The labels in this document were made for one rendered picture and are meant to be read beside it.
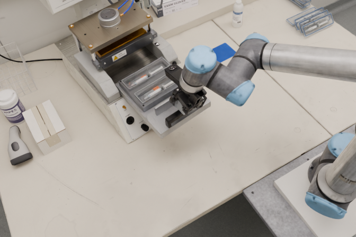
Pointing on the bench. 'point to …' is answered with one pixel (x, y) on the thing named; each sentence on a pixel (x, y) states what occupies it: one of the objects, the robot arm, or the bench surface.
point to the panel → (136, 130)
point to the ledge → (210, 5)
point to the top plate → (110, 24)
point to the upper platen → (120, 43)
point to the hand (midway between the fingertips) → (177, 103)
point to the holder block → (144, 87)
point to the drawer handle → (172, 118)
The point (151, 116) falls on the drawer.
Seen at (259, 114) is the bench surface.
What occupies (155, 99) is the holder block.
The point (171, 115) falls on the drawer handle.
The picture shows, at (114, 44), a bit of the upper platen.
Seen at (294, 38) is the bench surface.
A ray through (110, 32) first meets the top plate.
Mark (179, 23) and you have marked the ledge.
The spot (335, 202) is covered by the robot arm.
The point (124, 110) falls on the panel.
